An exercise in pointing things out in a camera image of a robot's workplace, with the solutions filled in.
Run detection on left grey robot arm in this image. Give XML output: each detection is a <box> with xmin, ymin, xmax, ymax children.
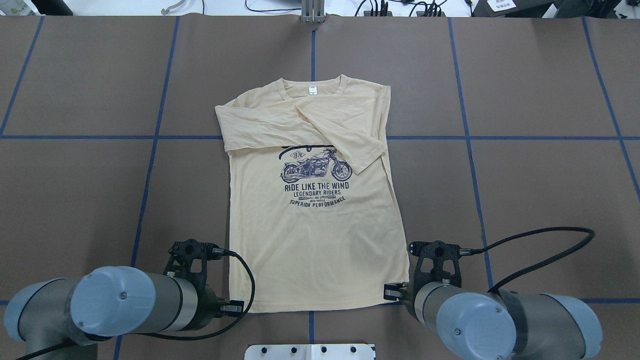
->
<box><xmin>3</xmin><ymin>266</ymin><xmax>247</xmax><ymax>360</ymax></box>

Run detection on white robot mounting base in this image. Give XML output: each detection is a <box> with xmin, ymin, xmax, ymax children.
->
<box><xmin>244</xmin><ymin>342</ymin><xmax>377</xmax><ymax>360</ymax></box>

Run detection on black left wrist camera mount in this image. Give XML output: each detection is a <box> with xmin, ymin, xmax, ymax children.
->
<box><xmin>162</xmin><ymin>238</ymin><xmax>227</xmax><ymax>292</ymax></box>

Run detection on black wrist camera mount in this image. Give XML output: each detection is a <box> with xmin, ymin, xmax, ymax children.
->
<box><xmin>407</xmin><ymin>240</ymin><xmax>462</xmax><ymax>292</ymax></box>
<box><xmin>162</xmin><ymin>238</ymin><xmax>227</xmax><ymax>292</ymax></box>

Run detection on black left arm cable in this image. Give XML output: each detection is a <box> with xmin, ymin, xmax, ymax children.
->
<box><xmin>15</xmin><ymin>249</ymin><xmax>256</xmax><ymax>360</ymax></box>

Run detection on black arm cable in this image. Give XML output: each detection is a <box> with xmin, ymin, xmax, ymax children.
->
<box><xmin>460</xmin><ymin>227</ymin><xmax>596</xmax><ymax>294</ymax></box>
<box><xmin>15</xmin><ymin>249</ymin><xmax>256</xmax><ymax>360</ymax></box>

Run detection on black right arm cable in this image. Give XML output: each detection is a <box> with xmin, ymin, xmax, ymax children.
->
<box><xmin>460</xmin><ymin>227</ymin><xmax>596</xmax><ymax>294</ymax></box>

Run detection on cream long-sleeve graphic shirt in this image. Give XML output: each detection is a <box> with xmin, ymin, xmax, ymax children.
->
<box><xmin>214</xmin><ymin>75</ymin><xmax>410</xmax><ymax>313</ymax></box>

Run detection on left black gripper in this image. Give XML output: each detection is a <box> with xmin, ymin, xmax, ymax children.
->
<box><xmin>192</xmin><ymin>284</ymin><xmax>245</xmax><ymax>326</ymax></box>

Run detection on black cables behind table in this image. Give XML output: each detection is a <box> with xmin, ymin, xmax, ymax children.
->
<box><xmin>245</xmin><ymin>0</ymin><xmax>448</xmax><ymax>18</ymax></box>

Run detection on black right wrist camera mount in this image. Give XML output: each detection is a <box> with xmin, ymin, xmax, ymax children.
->
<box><xmin>407</xmin><ymin>240</ymin><xmax>462</xmax><ymax>292</ymax></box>

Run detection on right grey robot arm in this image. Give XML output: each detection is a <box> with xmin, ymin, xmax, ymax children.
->
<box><xmin>383</xmin><ymin>282</ymin><xmax>604</xmax><ymax>360</ymax></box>

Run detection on grey metal camera post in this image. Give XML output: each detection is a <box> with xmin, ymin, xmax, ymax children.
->
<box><xmin>301</xmin><ymin>0</ymin><xmax>326</xmax><ymax>24</ymax></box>

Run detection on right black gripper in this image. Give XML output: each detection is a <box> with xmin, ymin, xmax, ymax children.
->
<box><xmin>382</xmin><ymin>282</ymin><xmax>430</xmax><ymax>321</ymax></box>

